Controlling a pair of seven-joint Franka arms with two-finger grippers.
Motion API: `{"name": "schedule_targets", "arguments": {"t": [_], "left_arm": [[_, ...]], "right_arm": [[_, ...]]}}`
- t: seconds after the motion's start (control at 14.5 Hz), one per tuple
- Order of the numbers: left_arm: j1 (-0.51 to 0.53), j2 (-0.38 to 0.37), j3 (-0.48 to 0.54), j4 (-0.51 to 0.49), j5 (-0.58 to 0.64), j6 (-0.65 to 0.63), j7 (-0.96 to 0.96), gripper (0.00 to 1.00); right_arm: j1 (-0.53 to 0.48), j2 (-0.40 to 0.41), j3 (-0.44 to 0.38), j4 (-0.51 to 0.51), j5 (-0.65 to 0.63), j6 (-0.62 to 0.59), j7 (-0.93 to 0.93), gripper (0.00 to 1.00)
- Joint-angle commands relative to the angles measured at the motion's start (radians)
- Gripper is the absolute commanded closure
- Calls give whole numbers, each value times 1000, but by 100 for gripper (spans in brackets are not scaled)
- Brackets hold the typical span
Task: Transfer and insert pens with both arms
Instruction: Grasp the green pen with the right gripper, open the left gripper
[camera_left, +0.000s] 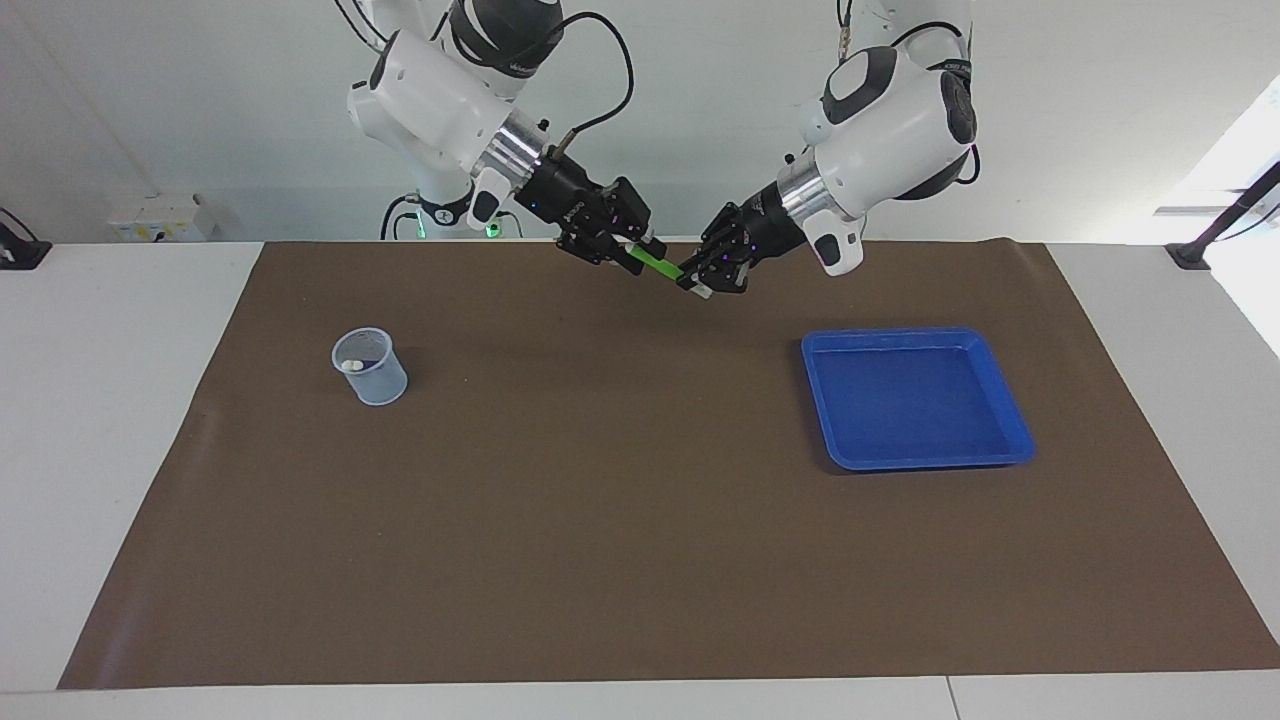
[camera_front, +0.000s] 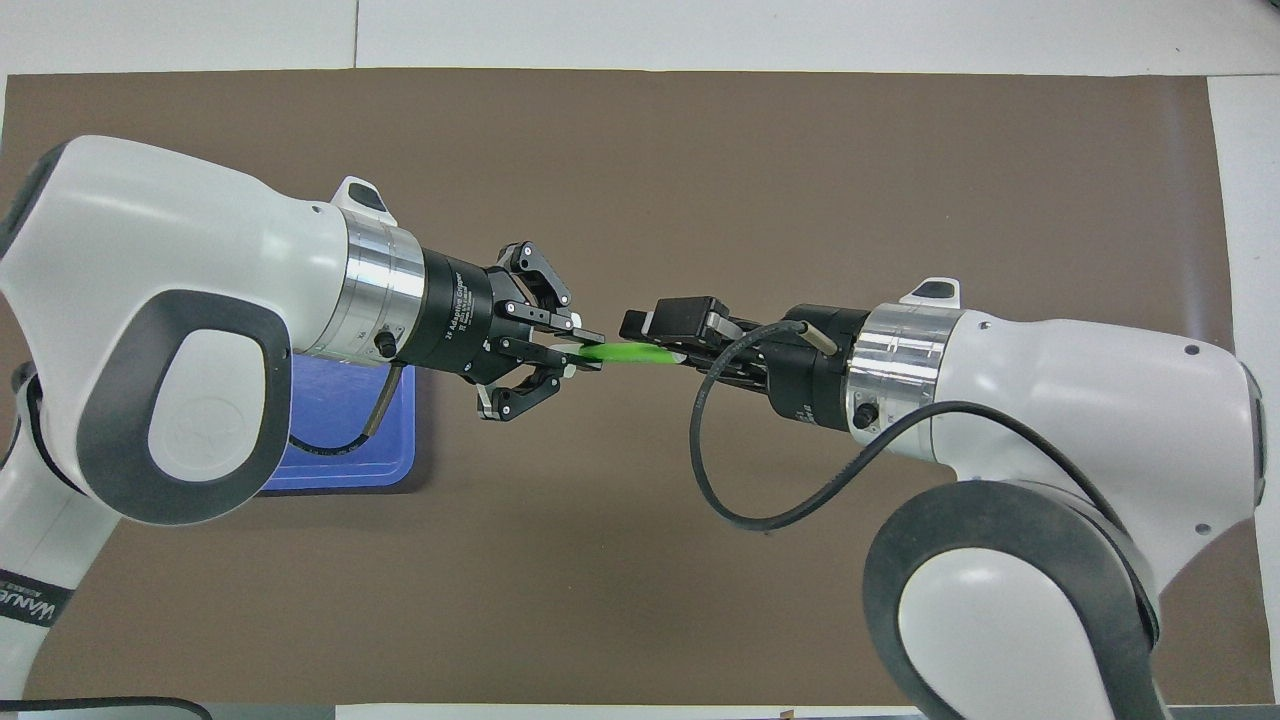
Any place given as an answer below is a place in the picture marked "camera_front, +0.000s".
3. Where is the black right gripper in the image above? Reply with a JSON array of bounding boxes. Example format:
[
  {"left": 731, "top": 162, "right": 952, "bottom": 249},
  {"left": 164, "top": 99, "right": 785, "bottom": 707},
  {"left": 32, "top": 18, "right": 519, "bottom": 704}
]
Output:
[{"left": 619, "top": 295, "right": 873, "bottom": 432}]

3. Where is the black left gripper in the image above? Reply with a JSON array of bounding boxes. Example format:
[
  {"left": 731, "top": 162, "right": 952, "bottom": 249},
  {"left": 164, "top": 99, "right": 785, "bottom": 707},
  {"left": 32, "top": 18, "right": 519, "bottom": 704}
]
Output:
[{"left": 404, "top": 240, "right": 607, "bottom": 423}]

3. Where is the green marker pen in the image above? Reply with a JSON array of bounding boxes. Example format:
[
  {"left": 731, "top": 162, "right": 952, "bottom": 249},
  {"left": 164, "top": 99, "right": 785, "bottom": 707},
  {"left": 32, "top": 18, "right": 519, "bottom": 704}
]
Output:
[{"left": 580, "top": 341, "right": 687, "bottom": 367}]

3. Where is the blue plastic tray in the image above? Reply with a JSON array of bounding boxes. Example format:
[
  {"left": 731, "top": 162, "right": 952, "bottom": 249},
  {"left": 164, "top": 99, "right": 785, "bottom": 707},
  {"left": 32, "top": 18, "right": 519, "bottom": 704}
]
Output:
[{"left": 260, "top": 355, "right": 417, "bottom": 494}]

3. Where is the brown table mat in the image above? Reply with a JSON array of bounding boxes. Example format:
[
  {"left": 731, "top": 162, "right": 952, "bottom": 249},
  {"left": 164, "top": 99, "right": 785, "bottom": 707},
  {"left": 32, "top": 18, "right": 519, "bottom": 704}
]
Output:
[{"left": 0, "top": 68, "right": 1276, "bottom": 707}]

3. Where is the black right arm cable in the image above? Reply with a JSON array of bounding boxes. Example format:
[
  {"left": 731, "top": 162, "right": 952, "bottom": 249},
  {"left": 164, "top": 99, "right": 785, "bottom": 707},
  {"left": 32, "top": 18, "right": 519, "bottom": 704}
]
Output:
[{"left": 687, "top": 319, "right": 1163, "bottom": 643}]

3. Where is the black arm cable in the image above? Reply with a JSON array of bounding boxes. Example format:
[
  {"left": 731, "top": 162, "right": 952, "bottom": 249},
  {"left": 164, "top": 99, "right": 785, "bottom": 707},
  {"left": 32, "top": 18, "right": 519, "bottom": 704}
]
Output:
[
  {"left": 687, "top": 319, "right": 1163, "bottom": 643},
  {"left": 288, "top": 364, "right": 407, "bottom": 462}
]

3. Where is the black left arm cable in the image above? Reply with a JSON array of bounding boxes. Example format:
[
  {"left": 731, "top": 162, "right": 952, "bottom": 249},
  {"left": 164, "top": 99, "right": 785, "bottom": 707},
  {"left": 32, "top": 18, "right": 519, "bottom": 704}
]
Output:
[{"left": 288, "top": 364, "right": 407, "bottom": 462}]

